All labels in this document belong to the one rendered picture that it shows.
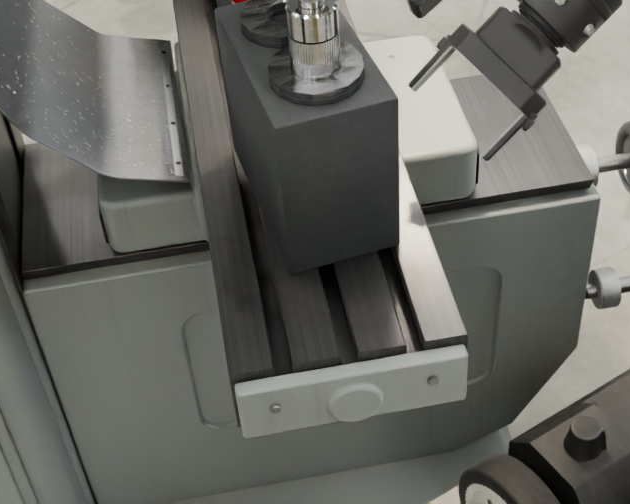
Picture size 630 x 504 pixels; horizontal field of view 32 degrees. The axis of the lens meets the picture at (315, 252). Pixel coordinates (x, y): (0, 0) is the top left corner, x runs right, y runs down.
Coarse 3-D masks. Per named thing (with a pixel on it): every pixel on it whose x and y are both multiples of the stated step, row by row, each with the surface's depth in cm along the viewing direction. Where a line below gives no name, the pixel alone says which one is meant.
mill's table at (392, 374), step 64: (192, 0) 149; (192, 64) 138; (192, 128) 129; (256, 256) 116; (384, 256) 115; (256, 320) 106; (320, 320) 106; (384, 320) 105; (448, 320) 105; (256, 384) 102; (320, 384) 102; (384, 384) 104; (448, 384) 105
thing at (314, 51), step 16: (336, 16) 97; (288, 32) 98; (304, 32) 96; (320, 32) 96; (336, 32) 98; (304, 48) 98; (320, 48) 98; (336, 48) 99; (304, 64) 99; (320, 64) 99; (336, 64) 100
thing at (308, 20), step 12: (288, 0) 97; (324, 0) 97; (336, 0) 97; (288, 12) 96; (300, 12) 96; (312, 12) 96; (324, 12) 96; (336, 12) 97; (300, 24) 96; (312, 24) 96
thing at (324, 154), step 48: (240, 48) 107; (288, 48) 104; (240, 96) 110; (288, 96) 100; (336, 96) 99; (384, 96) 100; (240, 144) 119; (288, 144) 99; (336, 144) 101; (384, 144) 103; (288, 192) 103; (336, 192) 105; (384, 192) 107; (288, 240) 107; (336, 240) 109; (384, 240) 111
